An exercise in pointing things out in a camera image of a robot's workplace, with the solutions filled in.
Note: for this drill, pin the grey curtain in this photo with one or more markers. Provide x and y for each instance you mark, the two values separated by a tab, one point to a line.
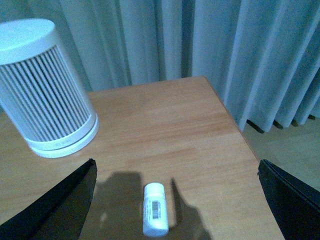
262	57

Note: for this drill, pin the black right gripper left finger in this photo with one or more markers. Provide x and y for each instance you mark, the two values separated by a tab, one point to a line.
60	213

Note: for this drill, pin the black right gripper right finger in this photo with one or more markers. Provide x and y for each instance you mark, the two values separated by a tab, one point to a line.
294	204

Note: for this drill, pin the wooden nightstand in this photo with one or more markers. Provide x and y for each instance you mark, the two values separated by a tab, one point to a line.
174	132

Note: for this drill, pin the white medicine bottle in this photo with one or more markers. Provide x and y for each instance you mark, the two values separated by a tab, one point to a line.
155	213

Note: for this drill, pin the white ribbed air purifier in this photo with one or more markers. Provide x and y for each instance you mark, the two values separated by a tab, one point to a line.
41	91

